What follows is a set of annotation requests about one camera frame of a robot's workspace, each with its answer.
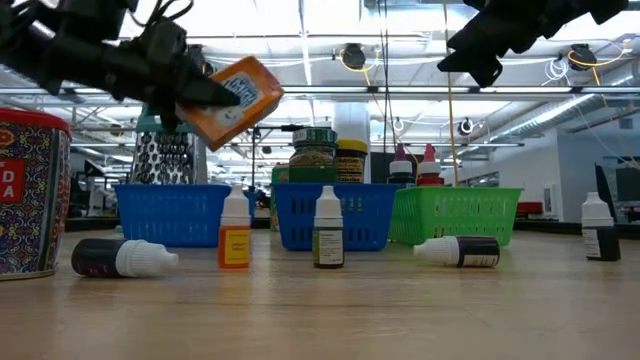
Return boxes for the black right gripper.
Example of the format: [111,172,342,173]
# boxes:
[437,0,551,89]

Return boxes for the dark purple dropper bottle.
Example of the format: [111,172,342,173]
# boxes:
[71,237,180,279]

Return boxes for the orange dropper bottle yellow label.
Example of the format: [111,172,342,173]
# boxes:
[216,183,252,270]

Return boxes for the black hanging cable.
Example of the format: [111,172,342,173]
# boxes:
[377,0,397,154]

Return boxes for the black dropper bottle white cap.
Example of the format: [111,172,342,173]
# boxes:
[412,235,501,268]
[581,191,622,262]

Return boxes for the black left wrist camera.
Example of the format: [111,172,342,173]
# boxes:
[143,18,190,64]

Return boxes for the green lid spice jar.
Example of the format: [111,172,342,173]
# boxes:
[288,127,339,184]

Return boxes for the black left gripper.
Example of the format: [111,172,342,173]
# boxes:
[107,47,242,132]

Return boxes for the green plastic basket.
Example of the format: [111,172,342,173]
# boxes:
[388,186,524,247]

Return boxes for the green dropper bottle white cap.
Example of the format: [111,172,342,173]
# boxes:
[312,185,346,270]

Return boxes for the patterned tin with red lid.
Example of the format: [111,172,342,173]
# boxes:
[0,108,73,281]

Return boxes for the metal box grater teal handle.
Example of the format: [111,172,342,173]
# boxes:
[130,104,209,186]

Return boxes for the black left camera cable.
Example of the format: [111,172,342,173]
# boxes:
[128,0,195,27]

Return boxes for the purple tip squeeze bottle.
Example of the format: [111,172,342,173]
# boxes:
[388,143,416,189]

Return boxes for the blue plastic basket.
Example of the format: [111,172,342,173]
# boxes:
[113,183,259,249]
[272,182,400,251]

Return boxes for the black stand with boom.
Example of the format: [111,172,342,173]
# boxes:
[248,122,307,187]

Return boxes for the green cardboard box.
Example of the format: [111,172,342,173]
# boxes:
[269,166,291,232]

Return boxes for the white building column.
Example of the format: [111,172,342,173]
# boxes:
[332,99,372,184]

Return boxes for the black computer monitor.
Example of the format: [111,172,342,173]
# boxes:
[594,162,640,224]

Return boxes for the yellow lid dark jar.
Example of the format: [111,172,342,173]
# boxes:
[335,138,369,184]

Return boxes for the orange Mini Wheats cereal box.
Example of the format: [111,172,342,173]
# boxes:
[175,55,285,153]

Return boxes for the red squeeze bottle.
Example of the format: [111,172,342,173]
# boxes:
[417,143,445,188]

